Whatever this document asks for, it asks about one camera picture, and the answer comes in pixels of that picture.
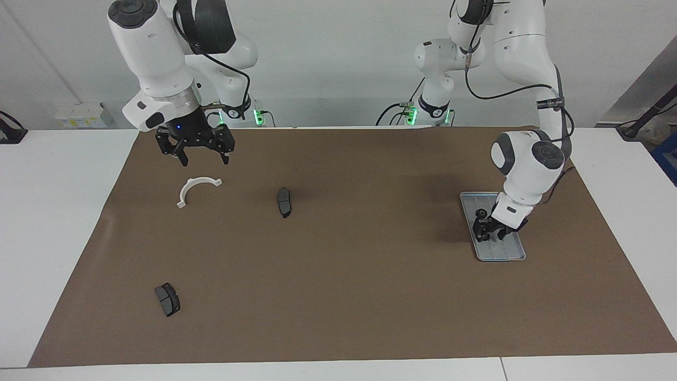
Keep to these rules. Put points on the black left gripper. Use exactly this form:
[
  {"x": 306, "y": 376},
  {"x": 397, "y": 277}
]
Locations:
[{"x": 502, "y": 226}]

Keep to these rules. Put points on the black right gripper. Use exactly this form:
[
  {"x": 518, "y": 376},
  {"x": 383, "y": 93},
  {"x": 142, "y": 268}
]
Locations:
[{"x": 195, "y": 135}]

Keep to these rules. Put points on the black bearing gear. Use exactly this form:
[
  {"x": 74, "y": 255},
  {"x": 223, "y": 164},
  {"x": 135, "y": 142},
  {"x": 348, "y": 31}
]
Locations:
[{"x": 478, "y": 214}]

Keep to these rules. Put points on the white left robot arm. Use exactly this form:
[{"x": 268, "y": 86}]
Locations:
[{"x": 529, "y": 58}]

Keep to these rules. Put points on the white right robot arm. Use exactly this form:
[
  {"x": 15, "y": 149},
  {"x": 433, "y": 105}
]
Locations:
[{"x": 153, "y": 47}]

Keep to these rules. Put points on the grey metal tray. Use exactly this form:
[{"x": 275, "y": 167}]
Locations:
[{"x": 505, "y": 254}]

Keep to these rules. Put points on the slim dark brake pad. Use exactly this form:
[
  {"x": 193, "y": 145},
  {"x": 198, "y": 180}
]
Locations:
[{"x": 284, "y": 201}]

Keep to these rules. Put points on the wide dark brake pad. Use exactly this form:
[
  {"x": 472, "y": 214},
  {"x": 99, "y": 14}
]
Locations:
[{"x": 168, "y": 300}]

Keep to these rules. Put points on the brown table mat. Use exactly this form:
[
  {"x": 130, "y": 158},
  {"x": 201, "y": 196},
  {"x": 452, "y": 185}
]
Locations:
[{"x": 338, "y": 307}]

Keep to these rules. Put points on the blue box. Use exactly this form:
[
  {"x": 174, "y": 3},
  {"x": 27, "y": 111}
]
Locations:
[{"x": 667, "y": 159}]

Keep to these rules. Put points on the black stand pole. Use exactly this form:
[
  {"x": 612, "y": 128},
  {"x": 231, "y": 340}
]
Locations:
[{"x": 650, "y": 114}]

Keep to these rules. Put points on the white curved plastic bracket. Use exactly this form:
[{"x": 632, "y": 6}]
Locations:
[{"x": 183, "y": 191}]

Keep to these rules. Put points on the white wall socket box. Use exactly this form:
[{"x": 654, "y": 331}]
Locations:
[{"x": 79, "y": 116}]

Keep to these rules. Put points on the black clamp mount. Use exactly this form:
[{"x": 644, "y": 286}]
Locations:
[{"x": 10, "y": 132}]

